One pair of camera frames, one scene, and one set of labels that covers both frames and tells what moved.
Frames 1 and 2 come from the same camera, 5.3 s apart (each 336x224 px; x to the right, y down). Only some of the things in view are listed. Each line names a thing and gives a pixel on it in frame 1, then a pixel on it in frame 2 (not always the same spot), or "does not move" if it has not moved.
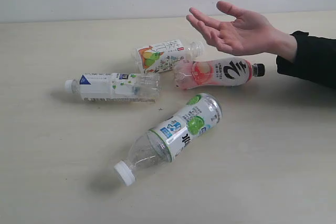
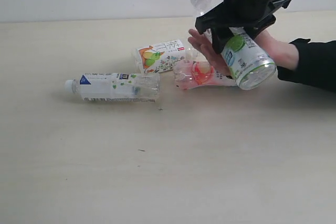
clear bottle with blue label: [116, 87] does not move
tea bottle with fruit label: [162, 56] does not move
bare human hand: [248, 31] -> [206, 44]
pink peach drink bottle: [222, 72] does not move
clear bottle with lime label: [201, 113] -> [252, 66]
